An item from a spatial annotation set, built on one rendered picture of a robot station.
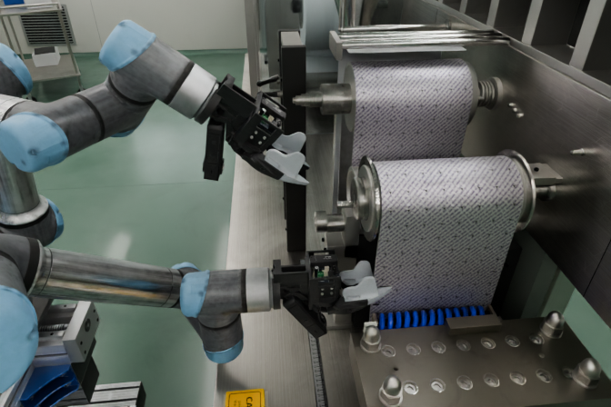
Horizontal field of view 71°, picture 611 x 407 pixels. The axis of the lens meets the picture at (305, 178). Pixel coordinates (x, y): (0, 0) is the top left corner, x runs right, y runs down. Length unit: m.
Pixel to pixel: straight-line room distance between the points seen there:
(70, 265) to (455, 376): 0.64
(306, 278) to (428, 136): 0.40
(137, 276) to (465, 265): 0.58
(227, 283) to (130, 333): 1.56
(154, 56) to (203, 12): 5.62
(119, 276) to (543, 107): 0.80
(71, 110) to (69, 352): 0.78
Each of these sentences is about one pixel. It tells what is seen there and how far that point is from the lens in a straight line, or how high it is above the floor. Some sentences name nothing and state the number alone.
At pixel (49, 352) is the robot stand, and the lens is 1.32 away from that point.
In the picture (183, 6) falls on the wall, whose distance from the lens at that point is 6.27.
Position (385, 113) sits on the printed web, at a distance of 0.87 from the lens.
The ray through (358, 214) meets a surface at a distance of 0.72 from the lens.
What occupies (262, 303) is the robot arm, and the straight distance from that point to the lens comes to 0.75.
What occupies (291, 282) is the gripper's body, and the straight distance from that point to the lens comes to 0.74.
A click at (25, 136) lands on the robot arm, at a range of 0.63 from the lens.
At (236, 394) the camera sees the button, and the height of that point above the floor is 0.92.
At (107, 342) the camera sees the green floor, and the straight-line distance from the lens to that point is 2.28.
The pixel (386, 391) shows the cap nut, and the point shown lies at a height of 1.06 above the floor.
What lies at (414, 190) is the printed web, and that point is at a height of 1.29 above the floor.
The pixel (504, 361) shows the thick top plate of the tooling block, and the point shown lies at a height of 1.03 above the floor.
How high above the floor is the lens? 1.67
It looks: 32 degrees down
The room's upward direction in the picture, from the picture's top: straight up
